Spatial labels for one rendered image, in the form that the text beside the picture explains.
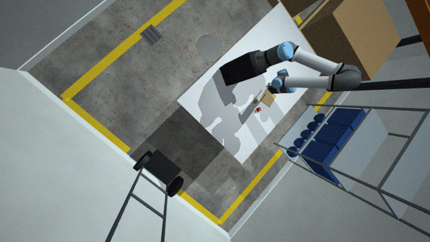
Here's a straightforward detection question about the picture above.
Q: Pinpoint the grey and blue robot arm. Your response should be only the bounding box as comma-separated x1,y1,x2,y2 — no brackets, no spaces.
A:
253,41,361,94

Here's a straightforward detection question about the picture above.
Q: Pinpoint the tan mat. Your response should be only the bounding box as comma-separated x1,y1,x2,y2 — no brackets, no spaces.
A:
260,89,276,107

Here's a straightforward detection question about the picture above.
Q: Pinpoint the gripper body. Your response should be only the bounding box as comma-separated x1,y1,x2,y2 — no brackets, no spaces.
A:
268,86,282,94

